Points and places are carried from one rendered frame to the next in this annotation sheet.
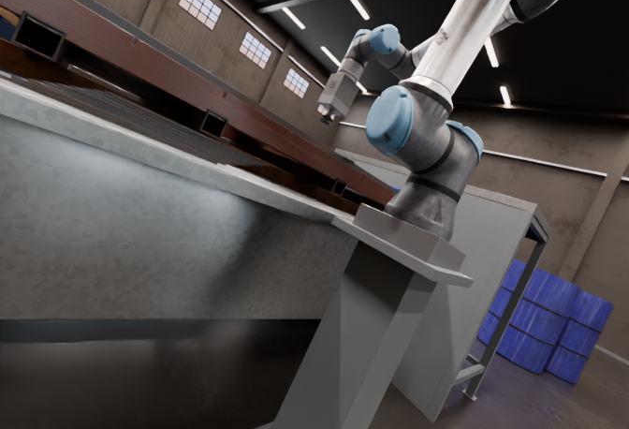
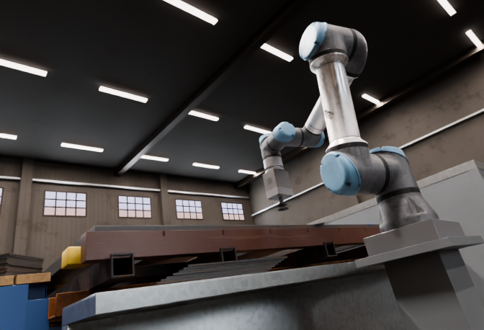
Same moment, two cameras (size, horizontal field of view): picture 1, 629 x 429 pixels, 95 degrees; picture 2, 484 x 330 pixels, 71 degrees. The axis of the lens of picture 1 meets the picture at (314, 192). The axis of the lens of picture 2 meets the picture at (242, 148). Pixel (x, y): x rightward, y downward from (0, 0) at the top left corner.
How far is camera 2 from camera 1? 0.37 m
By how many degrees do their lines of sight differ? 26
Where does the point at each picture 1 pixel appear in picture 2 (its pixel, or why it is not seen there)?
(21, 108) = (179, 292)
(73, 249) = not seen: outside the picture
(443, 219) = (422, 208)
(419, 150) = (371, 177)
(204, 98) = (214, 243)
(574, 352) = not seen: outside the picture
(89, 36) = (142, 247)
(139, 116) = (209, 270)
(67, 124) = (199, 289)
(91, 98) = (183, 275)
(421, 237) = (421, 227)
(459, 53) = (346, 116)
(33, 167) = not seen: outside the picture
